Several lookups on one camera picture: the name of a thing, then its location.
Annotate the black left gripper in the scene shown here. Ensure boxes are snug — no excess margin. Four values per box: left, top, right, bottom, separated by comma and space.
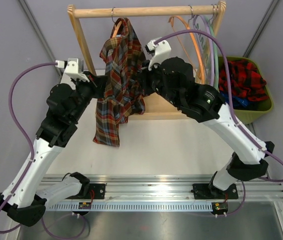
70, 71, 109, 123

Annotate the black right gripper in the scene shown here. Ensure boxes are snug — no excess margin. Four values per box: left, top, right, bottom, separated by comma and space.
136, 58, 181, 109

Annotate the brown multicolour plaid shirt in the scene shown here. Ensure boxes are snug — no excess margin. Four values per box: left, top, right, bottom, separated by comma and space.
93, 17, 146, 147

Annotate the orange hanger of red shirt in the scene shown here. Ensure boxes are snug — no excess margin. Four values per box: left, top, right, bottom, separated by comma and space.
168, 15, 206, 84

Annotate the orange hanger of plaid shirt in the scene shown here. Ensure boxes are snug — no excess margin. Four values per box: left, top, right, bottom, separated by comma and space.
111, 7, 122, 38

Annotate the red black checked shirt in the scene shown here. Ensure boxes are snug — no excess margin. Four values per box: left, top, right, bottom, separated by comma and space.
227, 59, 269, 103

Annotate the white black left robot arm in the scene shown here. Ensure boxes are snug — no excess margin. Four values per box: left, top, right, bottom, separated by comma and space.
0, 71, 108, 227

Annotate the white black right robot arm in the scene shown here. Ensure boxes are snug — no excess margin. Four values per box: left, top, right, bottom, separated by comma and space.
137, 57, 274, 199

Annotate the mint green plastic hanger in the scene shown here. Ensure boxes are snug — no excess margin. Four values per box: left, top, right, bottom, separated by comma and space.
200, 15, 219, 90

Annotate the lilac plastic hanger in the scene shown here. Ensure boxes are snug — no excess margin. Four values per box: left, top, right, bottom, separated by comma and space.
192, 14, 220, 86

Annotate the blue checked shirt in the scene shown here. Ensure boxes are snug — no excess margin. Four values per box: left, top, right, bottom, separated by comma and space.
220, 91, 251, 109

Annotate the wooden clothes rack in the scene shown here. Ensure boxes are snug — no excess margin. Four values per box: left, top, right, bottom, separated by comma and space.
67, 0, 227, 120

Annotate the green plastic bin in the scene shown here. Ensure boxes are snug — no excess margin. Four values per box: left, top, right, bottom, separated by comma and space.
227, 56, 273, 124

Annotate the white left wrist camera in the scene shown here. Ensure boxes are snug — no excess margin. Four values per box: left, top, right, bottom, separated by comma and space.
55, 57, 90, 82

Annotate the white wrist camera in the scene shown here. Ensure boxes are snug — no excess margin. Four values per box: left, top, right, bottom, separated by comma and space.
145, 38, 172, 71
55, 57, 90, 82

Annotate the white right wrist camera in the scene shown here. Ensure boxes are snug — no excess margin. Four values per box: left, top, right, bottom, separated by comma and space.
145, 38, 172, 71

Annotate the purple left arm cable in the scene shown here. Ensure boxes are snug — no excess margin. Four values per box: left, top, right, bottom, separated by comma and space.
0, 62, 91, 237

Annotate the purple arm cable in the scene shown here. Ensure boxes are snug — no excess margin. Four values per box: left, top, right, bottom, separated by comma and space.
155, 29, 283, 217
0, 62, 91, 237

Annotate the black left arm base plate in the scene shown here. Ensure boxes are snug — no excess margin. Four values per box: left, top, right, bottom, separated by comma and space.
67, 183, 106, 200

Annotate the aluminium mounting rail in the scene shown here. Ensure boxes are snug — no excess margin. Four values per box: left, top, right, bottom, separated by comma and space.
15, 174, 283, 213

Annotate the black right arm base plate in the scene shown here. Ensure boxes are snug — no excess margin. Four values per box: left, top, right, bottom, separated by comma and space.
191, 183, 239, 200

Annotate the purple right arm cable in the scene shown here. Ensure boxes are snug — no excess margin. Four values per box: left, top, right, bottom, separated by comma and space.
155, 29, 283, 217

